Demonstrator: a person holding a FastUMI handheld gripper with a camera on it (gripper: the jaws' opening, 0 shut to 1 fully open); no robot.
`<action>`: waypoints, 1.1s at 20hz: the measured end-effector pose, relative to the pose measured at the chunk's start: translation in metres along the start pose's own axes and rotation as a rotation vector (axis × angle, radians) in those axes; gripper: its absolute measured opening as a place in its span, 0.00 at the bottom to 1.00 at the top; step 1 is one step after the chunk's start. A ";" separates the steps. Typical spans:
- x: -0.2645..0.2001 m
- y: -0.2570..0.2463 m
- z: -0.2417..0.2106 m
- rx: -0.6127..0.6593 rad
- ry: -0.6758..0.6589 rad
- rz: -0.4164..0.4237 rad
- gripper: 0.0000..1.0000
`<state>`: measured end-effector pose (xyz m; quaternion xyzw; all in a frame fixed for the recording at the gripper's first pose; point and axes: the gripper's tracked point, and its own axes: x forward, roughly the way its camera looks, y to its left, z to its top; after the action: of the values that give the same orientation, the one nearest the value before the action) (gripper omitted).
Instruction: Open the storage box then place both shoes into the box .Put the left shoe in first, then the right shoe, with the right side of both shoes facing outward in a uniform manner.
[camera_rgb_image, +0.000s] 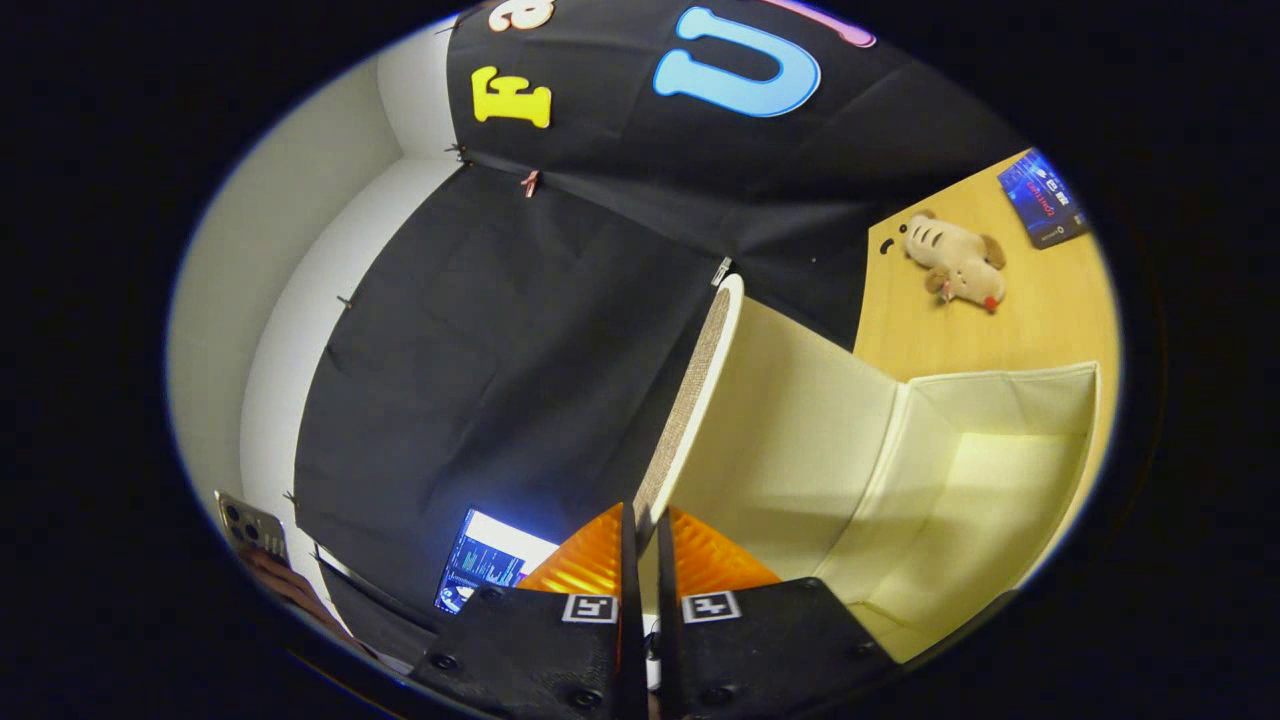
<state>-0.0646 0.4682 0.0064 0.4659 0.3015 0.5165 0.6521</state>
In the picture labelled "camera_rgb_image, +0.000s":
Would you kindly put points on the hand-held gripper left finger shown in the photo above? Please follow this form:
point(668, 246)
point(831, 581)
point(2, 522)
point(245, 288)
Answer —
point(540, 650)

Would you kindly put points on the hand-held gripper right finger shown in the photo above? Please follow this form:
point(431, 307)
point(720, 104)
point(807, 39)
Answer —
point(760, 650)

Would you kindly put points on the beige fabric storage box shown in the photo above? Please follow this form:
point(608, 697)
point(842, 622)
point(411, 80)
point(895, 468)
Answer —
point(800, 420)

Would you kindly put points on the lit computer screen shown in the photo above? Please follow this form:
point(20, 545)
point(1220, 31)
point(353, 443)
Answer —
point(490, 562)

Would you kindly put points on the gold smartphone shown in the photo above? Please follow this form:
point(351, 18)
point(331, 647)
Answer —
point(250, 525)

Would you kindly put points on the silver metal clip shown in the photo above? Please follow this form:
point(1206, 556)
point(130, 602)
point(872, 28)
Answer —
point(721, 270)

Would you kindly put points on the tan plush dog toy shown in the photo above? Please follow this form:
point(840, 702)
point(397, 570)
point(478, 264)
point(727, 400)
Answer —
point(955, 258)

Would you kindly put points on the pink clothes peg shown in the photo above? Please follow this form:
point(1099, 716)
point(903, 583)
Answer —
point(530, 182)

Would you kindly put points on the row of black clips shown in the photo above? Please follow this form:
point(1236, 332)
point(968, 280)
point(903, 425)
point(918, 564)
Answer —
point(458, 152)

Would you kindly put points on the dark blue book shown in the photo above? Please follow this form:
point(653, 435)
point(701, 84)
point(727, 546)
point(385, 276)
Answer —
point(1045, 198)

